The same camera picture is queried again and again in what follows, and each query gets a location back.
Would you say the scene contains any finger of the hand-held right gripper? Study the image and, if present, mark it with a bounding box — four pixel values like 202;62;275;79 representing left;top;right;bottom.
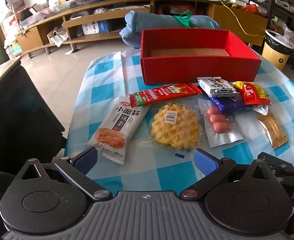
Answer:
258;152;294;173

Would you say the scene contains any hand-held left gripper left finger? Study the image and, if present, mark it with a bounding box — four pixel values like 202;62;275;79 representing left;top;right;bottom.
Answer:
20;146;113;202

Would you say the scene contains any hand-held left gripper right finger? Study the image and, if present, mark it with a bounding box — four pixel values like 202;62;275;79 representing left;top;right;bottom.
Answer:
179;148;273;201

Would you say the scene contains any small gold-brown packet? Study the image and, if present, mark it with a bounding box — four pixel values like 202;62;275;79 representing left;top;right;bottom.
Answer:
258;112;289;150

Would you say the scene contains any clear sausage packet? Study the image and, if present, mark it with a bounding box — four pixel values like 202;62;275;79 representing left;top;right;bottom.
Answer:
198;98;244;148

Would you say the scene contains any yellow noodle cake packet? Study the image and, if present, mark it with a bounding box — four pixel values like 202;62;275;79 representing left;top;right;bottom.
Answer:
147;102;203;153

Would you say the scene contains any white spicy strip packet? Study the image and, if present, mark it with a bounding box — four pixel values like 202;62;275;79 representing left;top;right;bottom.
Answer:
85;95;151;165

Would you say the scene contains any purple wafer biscuit packet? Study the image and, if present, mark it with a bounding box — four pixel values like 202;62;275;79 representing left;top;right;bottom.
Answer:
209;94;252;114

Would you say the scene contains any red and yellow snack packet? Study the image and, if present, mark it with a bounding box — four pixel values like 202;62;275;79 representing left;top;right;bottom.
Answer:
231;81;272;106

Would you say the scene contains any white wafer packet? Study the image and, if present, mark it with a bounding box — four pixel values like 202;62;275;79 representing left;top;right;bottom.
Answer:
197;77;237;98

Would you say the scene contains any long red chips packet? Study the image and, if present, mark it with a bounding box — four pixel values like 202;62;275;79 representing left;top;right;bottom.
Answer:
129;83;203;108

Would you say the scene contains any red cardboard box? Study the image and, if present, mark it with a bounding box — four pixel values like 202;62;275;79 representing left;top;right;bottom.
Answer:
140;29;262;85

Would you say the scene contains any blue checkered tablecloth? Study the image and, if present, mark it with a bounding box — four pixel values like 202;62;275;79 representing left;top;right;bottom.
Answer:
64;49;294;198

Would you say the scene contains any yellow trash bin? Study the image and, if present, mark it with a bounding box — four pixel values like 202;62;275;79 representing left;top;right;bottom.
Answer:
262;29;294;71

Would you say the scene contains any white paper bag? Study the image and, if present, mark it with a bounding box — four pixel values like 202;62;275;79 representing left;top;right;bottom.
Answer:
47;29;68;47

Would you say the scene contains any white and blue box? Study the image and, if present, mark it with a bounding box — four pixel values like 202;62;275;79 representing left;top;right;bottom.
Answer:
82;21;110;35

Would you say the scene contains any wooden television stand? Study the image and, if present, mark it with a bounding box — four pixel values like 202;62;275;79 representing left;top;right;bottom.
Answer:
14;0;269;55

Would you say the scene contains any rolled blue blanket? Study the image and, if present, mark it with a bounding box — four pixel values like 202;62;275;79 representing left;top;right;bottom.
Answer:
119;10;221;48

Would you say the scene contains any yellow cable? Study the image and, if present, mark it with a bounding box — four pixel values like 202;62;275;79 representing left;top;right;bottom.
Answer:
221;1;266;36

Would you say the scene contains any green strap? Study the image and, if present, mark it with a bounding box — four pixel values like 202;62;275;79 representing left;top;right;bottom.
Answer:
172;10;194;28

